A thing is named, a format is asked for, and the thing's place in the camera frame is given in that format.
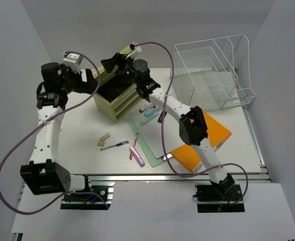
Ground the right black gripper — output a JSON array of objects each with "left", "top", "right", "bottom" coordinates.
[{"left": 101, "top": 53, "right": 140, "bottom": 87}]

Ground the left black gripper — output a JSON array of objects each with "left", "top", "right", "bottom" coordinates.
[{"left": 59, "top": 63, "right": 99, "bottom": 95}]

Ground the green metal tool chest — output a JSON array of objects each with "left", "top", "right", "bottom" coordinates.
[{"left": 91, "top": 45, "right": 144, "bottom": 124}]

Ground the blue highlighter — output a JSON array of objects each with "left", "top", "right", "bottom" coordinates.
[{"left": 144, "top": 108, "right": 160, "bottom": 117}]

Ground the blue gel pen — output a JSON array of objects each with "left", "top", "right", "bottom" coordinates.
[{"left": 100, "top": 141, "right": 129, "bottom": 151}]

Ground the black orange highlighter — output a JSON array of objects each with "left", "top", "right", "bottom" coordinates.
[{"left": 157, "top": 111, "right": 163, "bottom": 123}]

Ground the red gel pen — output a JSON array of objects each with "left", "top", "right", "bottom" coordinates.
[{"left": 129, "top": 132, "right": 139, "bottom": 160}]

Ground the pink purple highlighter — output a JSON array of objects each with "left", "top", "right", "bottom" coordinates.
[{"left": 129, "top": 145, "right": 145, "bottom": 167}]

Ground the mint green highlighter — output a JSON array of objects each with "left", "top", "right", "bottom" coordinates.
[{"left": 140, "top": 115, "right": 158, "bottom": 126}]

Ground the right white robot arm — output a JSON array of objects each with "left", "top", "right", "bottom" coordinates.
[{"left": 101, "top": 53, "right": 235, "bottom": 200}]

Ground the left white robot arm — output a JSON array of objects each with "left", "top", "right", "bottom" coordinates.
[{"left": 20, "top": 61, "right": 97, "bottom": 200}]

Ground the grey eraser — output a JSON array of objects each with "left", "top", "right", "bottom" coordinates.
[{"left": 100, "top": 133, "right": 111, "bottom": 141}]

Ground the yellow eraser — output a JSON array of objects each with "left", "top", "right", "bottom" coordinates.
[{"left": 97, "top": 141, "right": 105, "bottom": 147}]

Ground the green clipboard with paper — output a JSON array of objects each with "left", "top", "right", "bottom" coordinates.
[{"left": 129, "top": 100, "right": 184, "bottom": 167}]

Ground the orange notebook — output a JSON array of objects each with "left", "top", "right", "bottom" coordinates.
[{"left": 170, "top": 112, "right": 232, "bottom": 174}]

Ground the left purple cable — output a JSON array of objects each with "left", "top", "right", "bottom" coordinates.
[{"left": 0, "top": 51, "right": 110, "bottom": 215}]

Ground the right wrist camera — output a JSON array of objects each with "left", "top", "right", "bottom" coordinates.
[{"left": 126, "top": 42, "right": 142, "bottom": 59}]

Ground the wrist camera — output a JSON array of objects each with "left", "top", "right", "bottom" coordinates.
[
  {"left": 126, "top": 42, "right": 142, "bottom": 59},
  {"left": 63, "top": 52, "right": 83, "bottom": 74}
]

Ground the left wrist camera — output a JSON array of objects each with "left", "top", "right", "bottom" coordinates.
[{"left": 63, "top": 52, "right": 83, "bottom": 74}]

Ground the white wire file rack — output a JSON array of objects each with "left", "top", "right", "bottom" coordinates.
[{"left": 170, "top": 34, "right": 256, "bottom": 112}]

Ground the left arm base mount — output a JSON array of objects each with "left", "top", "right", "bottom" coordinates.
[{"left": 60, "top": 182, "right": 114, "bottom": 210}]

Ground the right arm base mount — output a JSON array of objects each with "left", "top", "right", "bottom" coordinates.
[{"left": 192, "top": 184, "right": 245, "bottom": 213}]

